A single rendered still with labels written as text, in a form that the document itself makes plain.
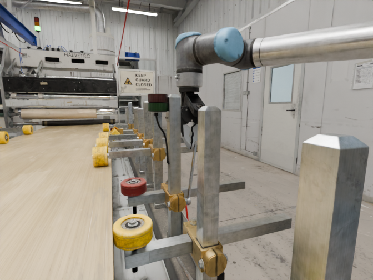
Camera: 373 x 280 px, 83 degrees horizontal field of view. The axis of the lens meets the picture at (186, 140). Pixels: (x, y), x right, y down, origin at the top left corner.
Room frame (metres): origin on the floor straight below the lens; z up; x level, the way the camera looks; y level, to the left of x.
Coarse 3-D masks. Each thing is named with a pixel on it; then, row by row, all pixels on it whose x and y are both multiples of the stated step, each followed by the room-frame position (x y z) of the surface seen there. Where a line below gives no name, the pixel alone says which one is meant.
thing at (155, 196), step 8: (224, 184) 0.74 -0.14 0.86; (232, 184) 0.75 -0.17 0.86; (240, 184) 0.77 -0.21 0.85; (152, 192) 0.67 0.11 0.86; (160, 192) 0.67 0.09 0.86; (184, 192) 0.69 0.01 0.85; (192, 192) 0.70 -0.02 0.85; (128, 200) 0.63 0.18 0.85; (136, 200) 0.63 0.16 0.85; (144, 200) 0.64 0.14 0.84; (152, 200) 0.65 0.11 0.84; (160, 200) 0.66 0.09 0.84
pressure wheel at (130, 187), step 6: (126, 180) 0.66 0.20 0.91; (132, 180) 0.65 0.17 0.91; (138, 180) 0.66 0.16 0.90; (144, 180) 0.66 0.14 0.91; (120, 186) 0.63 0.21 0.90; (126, 186) 0.61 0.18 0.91; (132, 186) 0.61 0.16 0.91; (138, 186) 0.62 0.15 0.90; (144, 186) 0.63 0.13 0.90; (126, 192) 0.61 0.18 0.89; (132, 192) 0.61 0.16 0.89; (138, 192) 0.62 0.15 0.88; (144, 192) 0.63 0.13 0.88
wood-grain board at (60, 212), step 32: (64, 128) 2.28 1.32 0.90; (96, 128) 2.28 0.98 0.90; (0, 160) 0.94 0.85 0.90; (32, 160) 0.94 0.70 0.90; (64, 160) 0.94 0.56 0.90; (0, 192) 0.58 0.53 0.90; (32, 192) 0.58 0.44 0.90; (64, 192) 0.58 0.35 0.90; (96, 192) 0.58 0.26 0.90; (0, 224) 0.41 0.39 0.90; (32, 224) 0.41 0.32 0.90; (64, 224) 0.41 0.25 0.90; (96, 224) 0.41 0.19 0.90; (0, 256) 0.31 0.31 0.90; (32, 256) 0.31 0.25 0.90; (64, 256) 0.31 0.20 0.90; (96, 256) 0.31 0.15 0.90
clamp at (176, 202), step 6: (162, 186) 0.70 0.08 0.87; (168, 192) 0.65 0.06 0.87; (168, 198) 0.63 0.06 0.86; (174, 198) 0.61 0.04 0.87; (180, 198) 0.61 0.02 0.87; (168, 204) 0.61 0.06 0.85; (174, 204) 0.61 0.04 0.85; (180, 204) 0.61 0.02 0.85; (174, 210) 0.61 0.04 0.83; (180, 210) 0.61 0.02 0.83
